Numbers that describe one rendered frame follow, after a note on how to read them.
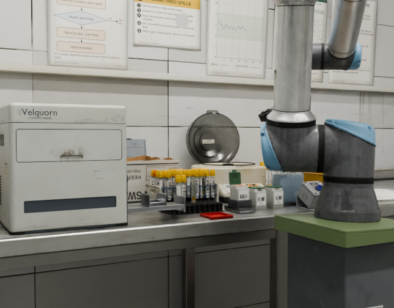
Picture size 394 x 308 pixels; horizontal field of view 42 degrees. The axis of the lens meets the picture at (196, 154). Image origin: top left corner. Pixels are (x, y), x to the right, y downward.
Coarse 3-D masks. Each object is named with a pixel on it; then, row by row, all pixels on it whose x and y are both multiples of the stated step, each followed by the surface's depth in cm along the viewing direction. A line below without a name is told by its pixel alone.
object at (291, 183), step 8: (272, 176) 166; (280, 176) 163; (288, 176) 165; (296, 176) 167; (272, 184) 166; (280, 184) 163; (288, 184) 165; (296, 184) 167; (288, 192) 165; (296, 192) 167; (288, 200) 165
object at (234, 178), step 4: (232, 172) 154; (236, 172) 154; (240, 172) 155; (232, 176) 154; (236, 176) 154; (240, 176) 155; (232, 180) 154; (236, 180) 154; (240, 180) 155; (232, 184) 153; (236, 184) 154; (240, 184) 155
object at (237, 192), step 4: (232, 188) 152; (236, 188) 150; (240, 188) 150; (244, 188) 150; (248, 188) 150; (232, 192) 152; (236, 192) 150; (240, 192) 149; (244, 192) 150; (248, 192) 150; (232, 196) 152; (236, 196) 150; (240, 196) 149; (244, 196) 150; (248, 196) 150
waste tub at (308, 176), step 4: (304, 172) 173; (308, 172) 175; (304, 176) 173; (308, 176) 171; (312, 176) 170; (316, 176) 168; (320, 176) 166; (304, 180) 173; (308, 180) 171; (312, 180) 170; (316, 180) 168; (320, 180) 166
